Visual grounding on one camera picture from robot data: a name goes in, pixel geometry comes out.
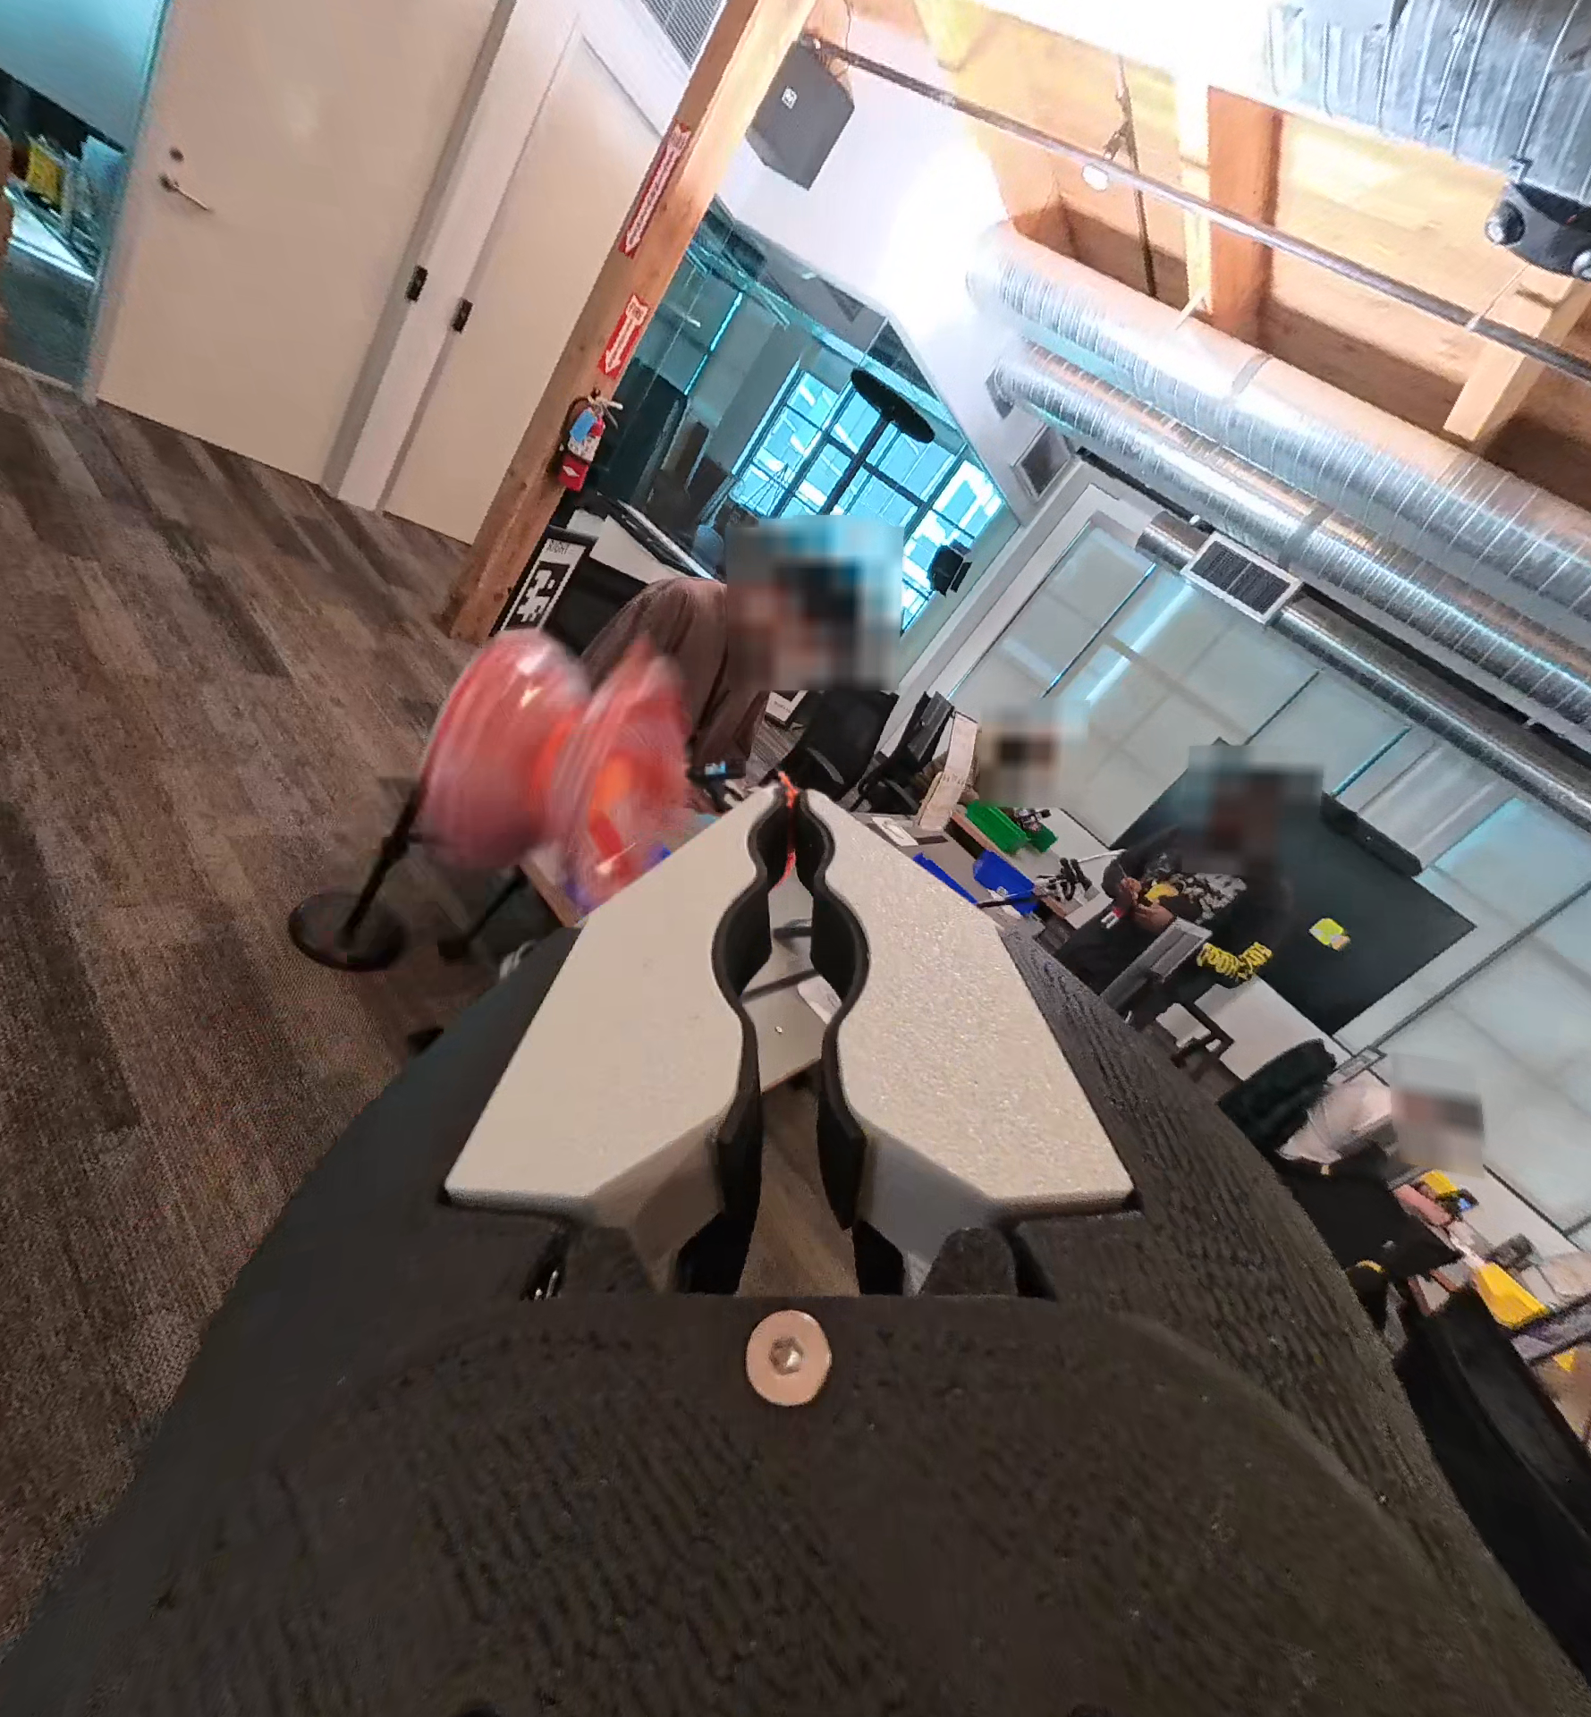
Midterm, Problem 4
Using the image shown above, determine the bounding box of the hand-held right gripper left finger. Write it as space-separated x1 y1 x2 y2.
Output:
446 787 798 1264

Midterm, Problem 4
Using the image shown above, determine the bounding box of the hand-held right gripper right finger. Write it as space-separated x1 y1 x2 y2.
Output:
798 787 1136 1249

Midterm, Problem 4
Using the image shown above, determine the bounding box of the red white yo-yo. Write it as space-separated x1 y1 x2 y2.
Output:
420 637 705 910

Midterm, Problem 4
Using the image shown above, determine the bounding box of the orange yo-yo string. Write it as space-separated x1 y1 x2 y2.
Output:
764 779 819 901

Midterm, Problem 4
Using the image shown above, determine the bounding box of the small blue parts bin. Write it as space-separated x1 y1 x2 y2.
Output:
917 847 1043 914

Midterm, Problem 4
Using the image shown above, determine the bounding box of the black stool chair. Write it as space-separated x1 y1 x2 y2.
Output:
287 779 562 974

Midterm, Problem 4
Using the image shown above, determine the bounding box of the black office chair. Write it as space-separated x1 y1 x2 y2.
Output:
782 680 908 805

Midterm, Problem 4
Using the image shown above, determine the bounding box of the black white marker sign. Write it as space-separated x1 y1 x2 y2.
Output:
523 532 599 639

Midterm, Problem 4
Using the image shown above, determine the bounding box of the red fire extinguisher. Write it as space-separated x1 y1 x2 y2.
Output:
555 391 621 500

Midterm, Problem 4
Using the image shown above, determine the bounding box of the black floor lamp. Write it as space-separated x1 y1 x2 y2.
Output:
844 370 942 551

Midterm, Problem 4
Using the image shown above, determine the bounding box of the white door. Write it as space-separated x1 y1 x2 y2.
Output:
84 0 508 490
379 28 668 545

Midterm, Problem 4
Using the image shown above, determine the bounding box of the black wall screen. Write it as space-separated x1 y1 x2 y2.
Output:
1158 774 1480 1042

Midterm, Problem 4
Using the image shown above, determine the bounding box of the silver spiral air duct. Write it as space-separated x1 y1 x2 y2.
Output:
970 220 1591 874

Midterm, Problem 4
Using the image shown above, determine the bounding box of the wooden post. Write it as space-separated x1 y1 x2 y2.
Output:
446 0 830 645

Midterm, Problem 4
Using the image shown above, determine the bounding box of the red wall sign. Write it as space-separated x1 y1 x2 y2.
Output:
619 121 696 262

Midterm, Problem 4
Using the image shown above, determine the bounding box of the black wall speaker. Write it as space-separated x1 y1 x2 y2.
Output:
746 41 859 191

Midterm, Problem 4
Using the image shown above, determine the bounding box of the black ceiling camera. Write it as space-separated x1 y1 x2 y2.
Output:
1485 184 1591 283

